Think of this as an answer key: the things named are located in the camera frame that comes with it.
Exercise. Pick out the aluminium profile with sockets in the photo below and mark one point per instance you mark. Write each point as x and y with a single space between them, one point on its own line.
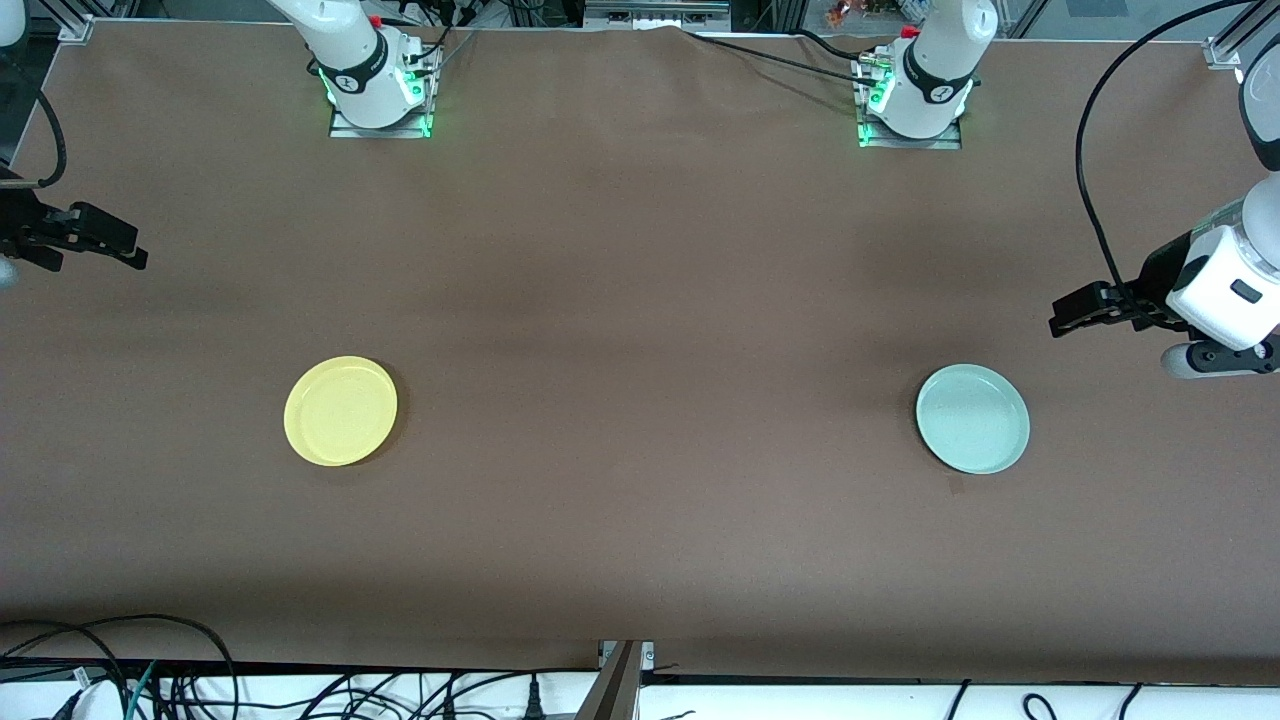
655 14

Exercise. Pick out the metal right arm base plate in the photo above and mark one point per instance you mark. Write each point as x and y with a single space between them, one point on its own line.
425 95

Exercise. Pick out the light green round plate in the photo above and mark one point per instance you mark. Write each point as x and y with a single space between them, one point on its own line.
972 418

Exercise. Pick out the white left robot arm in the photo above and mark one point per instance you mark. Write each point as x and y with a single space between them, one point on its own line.
935 70

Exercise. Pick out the orange background clutter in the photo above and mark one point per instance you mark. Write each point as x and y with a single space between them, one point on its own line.
845 12

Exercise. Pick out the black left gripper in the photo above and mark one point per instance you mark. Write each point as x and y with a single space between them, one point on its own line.
1160 273

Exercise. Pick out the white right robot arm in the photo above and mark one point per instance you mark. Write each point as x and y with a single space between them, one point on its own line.
355 60

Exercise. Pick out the yellow round plate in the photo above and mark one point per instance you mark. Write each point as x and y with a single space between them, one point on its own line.
340 410

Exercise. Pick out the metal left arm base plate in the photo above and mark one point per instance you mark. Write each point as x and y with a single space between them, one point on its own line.
868 135

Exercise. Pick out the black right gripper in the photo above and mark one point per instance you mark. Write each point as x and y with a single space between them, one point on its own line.
22 226

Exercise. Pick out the aluminium frame post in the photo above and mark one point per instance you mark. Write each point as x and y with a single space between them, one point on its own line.
618 685

